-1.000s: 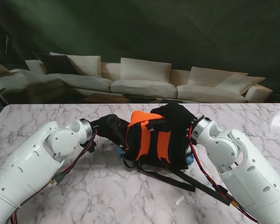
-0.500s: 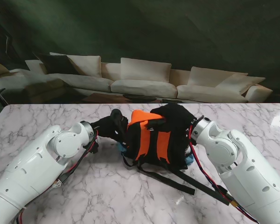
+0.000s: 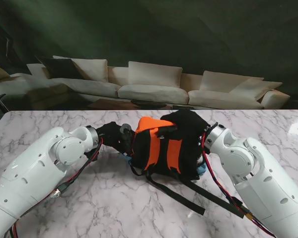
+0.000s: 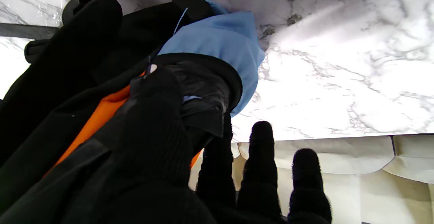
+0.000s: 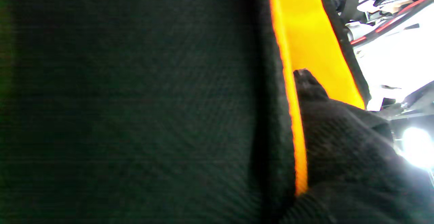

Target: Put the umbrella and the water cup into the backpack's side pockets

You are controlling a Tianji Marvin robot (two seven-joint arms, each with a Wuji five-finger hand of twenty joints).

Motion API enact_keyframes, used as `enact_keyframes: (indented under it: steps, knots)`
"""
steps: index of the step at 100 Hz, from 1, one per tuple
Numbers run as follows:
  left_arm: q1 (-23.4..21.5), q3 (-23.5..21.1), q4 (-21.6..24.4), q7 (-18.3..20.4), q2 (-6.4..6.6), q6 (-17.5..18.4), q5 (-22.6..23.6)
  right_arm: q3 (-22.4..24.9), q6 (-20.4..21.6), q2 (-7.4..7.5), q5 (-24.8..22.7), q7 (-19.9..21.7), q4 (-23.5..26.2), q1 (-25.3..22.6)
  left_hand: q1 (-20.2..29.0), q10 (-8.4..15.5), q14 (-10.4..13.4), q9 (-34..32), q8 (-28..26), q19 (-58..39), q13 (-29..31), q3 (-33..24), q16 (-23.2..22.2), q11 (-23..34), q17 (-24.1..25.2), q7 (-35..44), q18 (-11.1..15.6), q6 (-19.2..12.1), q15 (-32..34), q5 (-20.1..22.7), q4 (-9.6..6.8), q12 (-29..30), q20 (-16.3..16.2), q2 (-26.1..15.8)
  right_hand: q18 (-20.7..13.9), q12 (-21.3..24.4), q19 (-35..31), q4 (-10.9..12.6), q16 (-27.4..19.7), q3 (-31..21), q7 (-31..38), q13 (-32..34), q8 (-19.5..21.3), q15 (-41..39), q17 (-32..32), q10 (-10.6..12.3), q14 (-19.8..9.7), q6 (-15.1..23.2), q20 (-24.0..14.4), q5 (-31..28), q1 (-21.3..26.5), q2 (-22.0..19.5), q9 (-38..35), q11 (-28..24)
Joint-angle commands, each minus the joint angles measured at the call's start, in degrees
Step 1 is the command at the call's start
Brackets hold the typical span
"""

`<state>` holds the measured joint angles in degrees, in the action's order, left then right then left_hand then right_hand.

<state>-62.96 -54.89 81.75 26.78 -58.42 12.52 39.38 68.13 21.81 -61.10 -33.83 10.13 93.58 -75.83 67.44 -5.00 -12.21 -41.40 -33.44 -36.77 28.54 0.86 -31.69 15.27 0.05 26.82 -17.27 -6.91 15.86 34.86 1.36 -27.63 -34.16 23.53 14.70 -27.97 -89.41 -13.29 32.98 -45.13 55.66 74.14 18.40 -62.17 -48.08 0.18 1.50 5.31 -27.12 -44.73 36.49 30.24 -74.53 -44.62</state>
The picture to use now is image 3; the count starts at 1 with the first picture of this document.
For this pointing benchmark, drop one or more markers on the cream sofa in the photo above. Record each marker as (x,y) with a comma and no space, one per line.
(149,89)

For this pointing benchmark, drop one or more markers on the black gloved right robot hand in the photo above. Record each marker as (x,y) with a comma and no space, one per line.
(186,124)

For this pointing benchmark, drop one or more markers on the dark brown cushion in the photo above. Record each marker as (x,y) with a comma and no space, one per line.
(59,68)

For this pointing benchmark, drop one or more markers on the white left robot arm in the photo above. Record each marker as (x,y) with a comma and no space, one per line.
(39,166)

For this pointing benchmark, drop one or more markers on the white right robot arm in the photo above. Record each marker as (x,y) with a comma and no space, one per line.
(258,178)

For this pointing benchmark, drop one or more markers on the orange and blue backpack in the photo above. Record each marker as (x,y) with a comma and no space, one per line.
(161,153)

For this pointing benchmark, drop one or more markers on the black folding umbrella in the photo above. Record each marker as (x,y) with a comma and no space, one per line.
(126,129)

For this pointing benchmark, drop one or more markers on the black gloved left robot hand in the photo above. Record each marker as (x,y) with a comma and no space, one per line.
(114,138)

